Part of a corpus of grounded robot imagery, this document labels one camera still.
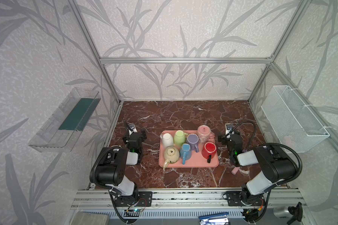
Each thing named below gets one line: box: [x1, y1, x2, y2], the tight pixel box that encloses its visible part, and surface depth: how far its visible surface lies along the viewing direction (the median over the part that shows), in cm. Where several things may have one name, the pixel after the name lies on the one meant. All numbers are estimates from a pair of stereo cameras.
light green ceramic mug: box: [173, 129, 189, 146], surface depth 91 cm
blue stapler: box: [198, 211, 231, 225], surface depth 68 cm
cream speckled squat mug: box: [162, 145, 180, 169], surface depth 84 cm
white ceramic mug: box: [159, 133, 175, 149], surface depth 90 cm
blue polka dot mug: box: [179, 143, 193, 165], surface depth 84 cm
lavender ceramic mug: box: [186, 133, 200, 153], surface depth 89 cm
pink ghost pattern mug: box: [197, 124, 216, 144], surface depth 91 cm
